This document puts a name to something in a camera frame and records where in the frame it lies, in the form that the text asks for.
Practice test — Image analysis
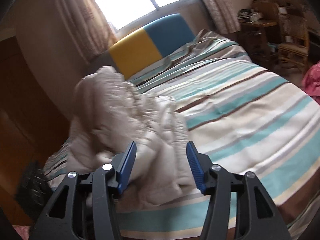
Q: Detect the beige quilted down jacket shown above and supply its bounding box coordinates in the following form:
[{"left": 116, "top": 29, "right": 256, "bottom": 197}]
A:
[{"left": 67, "top": 66, "right": 198, "bottom": 207}]

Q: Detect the black plastic crate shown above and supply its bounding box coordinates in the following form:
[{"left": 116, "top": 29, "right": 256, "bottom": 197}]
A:
[{"left": 15, "top": 161, "right": 54, "bottom": 220}]

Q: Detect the wicker chair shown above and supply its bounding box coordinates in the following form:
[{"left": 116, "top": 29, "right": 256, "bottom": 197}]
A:
[{"left": 275, "top": 14, "right": 310, "bottom": 73}]

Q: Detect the beige patterned curtain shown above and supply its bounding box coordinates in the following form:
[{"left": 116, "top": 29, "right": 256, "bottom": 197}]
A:
[
  {"left": 46, "top": 0, "right": 118, "bottom": 64},
  {"left": 190, "top": 0, "right": 241, "bottom": 34}
]

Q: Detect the grey yellow blue headboard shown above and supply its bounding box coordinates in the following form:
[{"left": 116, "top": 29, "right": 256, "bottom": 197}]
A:
[{"left": 94, "top": 13, "right": 196, "bottom": 80}]

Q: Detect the wooden desk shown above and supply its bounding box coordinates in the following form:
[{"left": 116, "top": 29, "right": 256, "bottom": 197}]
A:
[{"left": 237, "top": 1, "right": 282, "bottom": 67}]

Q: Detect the striped bed cover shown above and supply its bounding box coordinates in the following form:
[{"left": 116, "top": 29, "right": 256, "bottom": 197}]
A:
[{"left": 42, "top": 29, "right": 320, "bottom": 240}]

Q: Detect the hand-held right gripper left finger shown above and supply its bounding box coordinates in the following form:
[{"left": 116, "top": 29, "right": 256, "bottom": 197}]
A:
[{"left": 29, "top": 141, "right": 137, "bottom": 240}]

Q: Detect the brown wooden wardrobe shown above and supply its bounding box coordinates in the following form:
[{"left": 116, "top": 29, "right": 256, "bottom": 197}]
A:
[{"left": 0, "top": 36, "right": 72, "bottom": 227}]

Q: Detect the window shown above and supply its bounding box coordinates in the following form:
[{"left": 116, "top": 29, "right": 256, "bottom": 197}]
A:
[{"left": 81, "top": 0, "right": 195, "bottom": 32}]

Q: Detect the pink cloth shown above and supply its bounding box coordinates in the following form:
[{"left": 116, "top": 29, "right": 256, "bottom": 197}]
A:
[{"left": 301, "top": 61, "right": 320, "bottom": 105}]

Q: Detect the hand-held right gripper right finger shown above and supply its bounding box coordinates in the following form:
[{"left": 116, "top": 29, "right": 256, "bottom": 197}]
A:
[{"left": 186, "top": 141, "right": 292, "bottom": 240}]

